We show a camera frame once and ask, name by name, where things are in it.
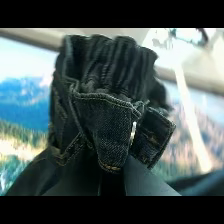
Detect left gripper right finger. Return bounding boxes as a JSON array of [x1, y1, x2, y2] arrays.
[[122, 155, 182, 196]]

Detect silver frame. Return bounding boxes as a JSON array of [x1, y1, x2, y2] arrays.
[[0, 28, 224, 96]]

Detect dark blue jeans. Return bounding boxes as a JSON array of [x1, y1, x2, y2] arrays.
[[6, 33, 224, 196]]

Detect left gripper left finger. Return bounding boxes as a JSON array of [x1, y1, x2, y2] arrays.
[[44, 162, 101, 196]]

